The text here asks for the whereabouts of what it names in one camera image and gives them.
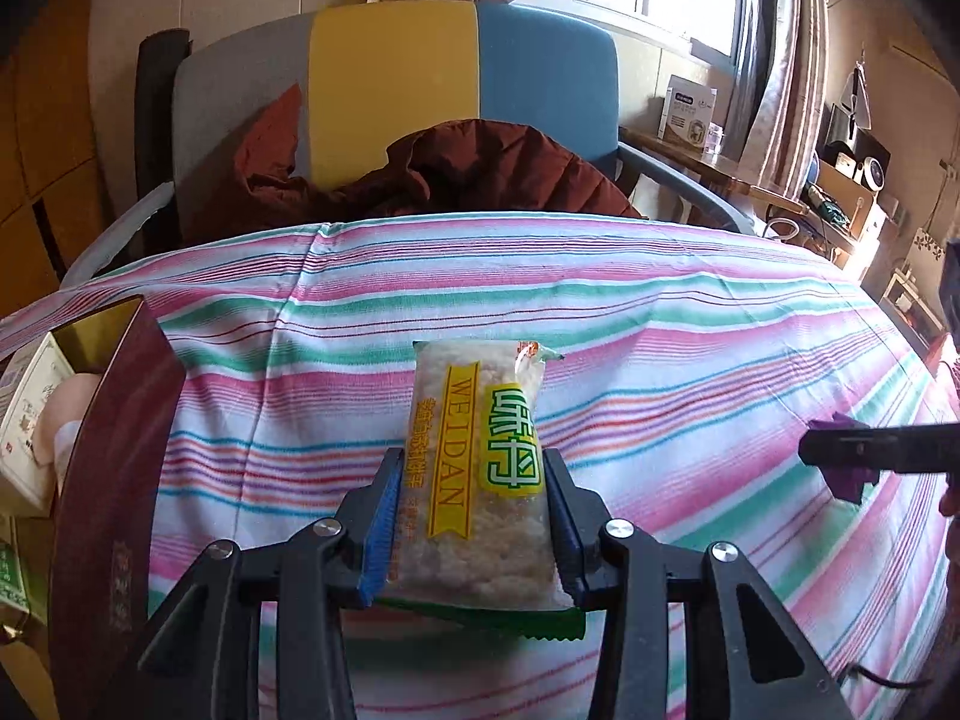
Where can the gold rectangular tin box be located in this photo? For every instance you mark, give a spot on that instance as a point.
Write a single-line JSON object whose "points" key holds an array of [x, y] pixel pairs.
{"points": [[112, 502]]}

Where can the wooden side desk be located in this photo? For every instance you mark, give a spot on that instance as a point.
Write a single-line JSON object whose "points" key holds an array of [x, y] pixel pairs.
{"points": [[712, 169]]}

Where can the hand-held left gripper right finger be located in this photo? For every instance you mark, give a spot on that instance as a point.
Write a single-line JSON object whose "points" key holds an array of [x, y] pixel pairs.
{"points": [[562, 532]]}

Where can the grey yellow blue chair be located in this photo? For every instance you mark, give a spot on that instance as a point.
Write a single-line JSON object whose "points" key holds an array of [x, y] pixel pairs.
{"points": [[390, 90]]}

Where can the white carton box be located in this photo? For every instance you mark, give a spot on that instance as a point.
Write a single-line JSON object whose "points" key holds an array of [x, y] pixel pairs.
{"points": [[26, 420]]}

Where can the black rolled mat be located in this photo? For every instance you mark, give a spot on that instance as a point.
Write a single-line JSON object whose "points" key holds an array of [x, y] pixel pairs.
{"points": [[154, 105]]}

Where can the long pink patterned curtain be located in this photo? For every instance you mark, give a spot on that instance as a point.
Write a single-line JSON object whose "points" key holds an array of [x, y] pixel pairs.
{"points": [[787, 90]]}

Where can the green white snack packet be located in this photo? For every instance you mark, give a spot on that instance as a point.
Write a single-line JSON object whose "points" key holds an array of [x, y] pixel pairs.
{"points": [[11, 577]]}

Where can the purple candy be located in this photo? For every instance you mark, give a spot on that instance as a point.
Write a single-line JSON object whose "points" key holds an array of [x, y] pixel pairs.
{"points": [[851, 486]]}

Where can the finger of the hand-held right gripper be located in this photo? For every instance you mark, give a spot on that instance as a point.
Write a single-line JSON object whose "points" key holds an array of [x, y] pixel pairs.
{"points": [[907, 450]]}

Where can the cardboard box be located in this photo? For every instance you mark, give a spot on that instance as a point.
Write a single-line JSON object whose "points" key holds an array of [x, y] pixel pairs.
{"points": [[844, 195]]}

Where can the wooden wardrobe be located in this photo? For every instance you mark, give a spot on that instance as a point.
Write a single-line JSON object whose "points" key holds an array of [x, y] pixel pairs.
{"points": [[52, 127]]}

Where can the rice cracker packet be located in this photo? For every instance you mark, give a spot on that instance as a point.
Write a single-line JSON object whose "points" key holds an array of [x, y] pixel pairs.
{"points": [[472, 465]]}

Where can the black speaker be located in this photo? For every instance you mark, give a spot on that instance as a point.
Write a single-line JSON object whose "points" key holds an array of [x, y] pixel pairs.
{"points": [[870, 161]]}

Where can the dark red jacket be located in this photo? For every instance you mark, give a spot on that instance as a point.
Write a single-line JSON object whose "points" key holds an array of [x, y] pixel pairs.
{"points": [[465, 172]]}

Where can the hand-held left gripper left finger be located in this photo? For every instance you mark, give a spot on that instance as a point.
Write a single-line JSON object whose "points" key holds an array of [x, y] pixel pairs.
{"points": [[382, 532]]}

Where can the white appliance box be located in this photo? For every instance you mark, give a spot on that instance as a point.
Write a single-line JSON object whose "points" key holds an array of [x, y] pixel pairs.
{"points": [[686, 116]]}

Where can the striped tablecloth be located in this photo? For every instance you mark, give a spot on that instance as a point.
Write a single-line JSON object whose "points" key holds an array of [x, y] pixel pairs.
{"points": [[675, 360]]}

